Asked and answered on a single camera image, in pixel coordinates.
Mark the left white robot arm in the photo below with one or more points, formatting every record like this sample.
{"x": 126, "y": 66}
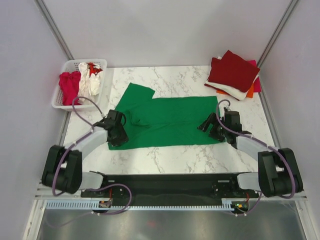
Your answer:
{"x": 63, "y": 170}

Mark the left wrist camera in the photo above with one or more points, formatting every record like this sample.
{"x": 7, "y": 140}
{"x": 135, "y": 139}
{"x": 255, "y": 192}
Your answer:
{"x": 115, "y": 116}

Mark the white slotted cable duct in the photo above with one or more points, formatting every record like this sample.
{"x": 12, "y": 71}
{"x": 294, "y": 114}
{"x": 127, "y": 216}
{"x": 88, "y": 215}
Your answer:
{"x": 99, "y": 205}

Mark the crumpled red t-shirt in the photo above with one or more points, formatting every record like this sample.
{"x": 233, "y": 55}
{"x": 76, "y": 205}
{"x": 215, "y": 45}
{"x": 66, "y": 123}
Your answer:
{"x": 94, "y": 68}

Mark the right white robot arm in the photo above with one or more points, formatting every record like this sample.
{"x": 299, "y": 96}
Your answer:
{"x": 278, "y": 173}

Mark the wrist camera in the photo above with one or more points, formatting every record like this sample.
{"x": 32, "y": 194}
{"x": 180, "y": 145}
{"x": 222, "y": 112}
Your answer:
{"x": 115, "y": 116}
{"x": 232, "y": 120}

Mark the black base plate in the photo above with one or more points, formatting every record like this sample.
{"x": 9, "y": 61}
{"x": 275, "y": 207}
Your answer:
{"x": 195, "y": 188}

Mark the right aluminium corner post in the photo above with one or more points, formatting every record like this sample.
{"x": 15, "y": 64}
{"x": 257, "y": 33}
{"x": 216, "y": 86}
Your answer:
{"x": 278, "y": 30}

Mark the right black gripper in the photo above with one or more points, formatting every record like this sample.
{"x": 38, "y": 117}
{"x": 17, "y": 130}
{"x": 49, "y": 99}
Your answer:
{"x": 212, "y": 119}

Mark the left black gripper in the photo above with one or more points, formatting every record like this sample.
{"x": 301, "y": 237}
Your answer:
{"x": 122, "y": 138}

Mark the white plastic laundry basket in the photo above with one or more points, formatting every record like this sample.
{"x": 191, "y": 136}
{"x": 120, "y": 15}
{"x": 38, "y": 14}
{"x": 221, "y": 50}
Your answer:
{"x": 70, "y": 66}

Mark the folded pink t-shirt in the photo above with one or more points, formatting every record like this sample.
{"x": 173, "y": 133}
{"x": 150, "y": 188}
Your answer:
{"x": 256, "y": 85}

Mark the folded dark red t-shirt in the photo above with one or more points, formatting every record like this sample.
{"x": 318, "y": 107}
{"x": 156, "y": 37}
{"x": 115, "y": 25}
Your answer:
{"x": 233, "y": 71}

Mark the folded white t-shirt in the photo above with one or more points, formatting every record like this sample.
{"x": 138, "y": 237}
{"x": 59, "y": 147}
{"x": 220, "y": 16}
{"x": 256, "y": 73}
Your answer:
{"x": 217, "y": 85}

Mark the aluminium corner post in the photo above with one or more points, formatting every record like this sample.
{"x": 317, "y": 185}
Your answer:
{"x": 278, "y": 30}
{"x": 44, "y": 10}

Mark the left aluminium corner post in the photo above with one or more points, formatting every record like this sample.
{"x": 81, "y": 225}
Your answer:
{"x": 44, "y": 10}

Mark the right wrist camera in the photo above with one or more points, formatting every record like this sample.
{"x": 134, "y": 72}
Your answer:
{"x": 232, "y": 120}

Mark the green t-shirt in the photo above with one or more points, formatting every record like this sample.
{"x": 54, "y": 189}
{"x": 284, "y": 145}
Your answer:
{"x": 163, "y": 121}

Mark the folded orange t-shirt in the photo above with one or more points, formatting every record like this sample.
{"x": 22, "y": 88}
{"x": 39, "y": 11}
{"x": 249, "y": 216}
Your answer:
{"x": 228, "y": 90}

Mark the crumpled white t-shirt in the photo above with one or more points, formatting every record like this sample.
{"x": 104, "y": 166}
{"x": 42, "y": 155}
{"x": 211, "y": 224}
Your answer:
{"x": 89, "y": 86}

